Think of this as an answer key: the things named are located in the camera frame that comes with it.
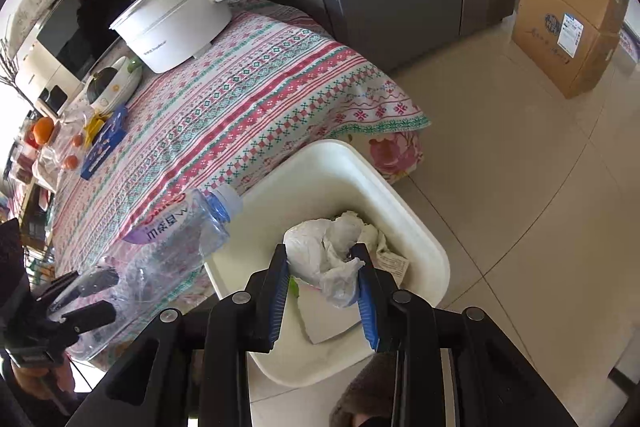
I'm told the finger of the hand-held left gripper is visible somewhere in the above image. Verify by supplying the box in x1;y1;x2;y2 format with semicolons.
47;266;121;313
47;299;118;339

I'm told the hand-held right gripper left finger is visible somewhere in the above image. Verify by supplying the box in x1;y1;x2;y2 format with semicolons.
65;243;291;427

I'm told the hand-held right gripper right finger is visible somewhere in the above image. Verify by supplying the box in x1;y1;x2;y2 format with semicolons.
350;243;581;427

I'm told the white plastic bag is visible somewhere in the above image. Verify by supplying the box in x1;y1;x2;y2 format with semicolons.
283;210;391;308

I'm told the clear plastic bottle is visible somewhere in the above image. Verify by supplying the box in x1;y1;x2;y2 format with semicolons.
65;184;244;360

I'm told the white plastic bin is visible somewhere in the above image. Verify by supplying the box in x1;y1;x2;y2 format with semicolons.
204;138;450;389

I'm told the person's left hand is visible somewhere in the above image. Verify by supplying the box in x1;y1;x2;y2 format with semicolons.
10;353;77;404

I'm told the paper receipt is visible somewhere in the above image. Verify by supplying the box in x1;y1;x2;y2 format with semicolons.
376;252;410;288

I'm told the brown fuzzy slipper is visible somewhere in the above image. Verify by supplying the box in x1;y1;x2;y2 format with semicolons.
330;352;398;427

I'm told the clear glass container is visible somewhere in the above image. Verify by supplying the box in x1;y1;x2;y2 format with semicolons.
35;120;88;188

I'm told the blue box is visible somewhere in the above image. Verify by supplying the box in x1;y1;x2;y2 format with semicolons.
80;104;128;180

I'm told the pink floral cloth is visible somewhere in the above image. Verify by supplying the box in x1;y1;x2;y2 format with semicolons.
350;130;426;183

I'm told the yellow wrapper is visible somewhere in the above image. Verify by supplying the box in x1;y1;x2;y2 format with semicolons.
82;111;111;143

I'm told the large orange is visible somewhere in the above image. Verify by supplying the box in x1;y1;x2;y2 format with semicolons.
31;117;55;143

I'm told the dark green squash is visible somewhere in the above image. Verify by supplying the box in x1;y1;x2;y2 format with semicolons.
86;67;118;105

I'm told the white printed bowl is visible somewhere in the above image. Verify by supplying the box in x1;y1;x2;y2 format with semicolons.
82;57;143;110

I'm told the striped patterned tablecloth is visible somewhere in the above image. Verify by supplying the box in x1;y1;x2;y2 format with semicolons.
50;0;431;370

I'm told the black microwave oven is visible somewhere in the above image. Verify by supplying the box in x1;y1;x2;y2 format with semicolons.
35;0;193;83

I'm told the white electric cooking pot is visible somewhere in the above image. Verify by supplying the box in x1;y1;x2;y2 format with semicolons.
109;0;326;74

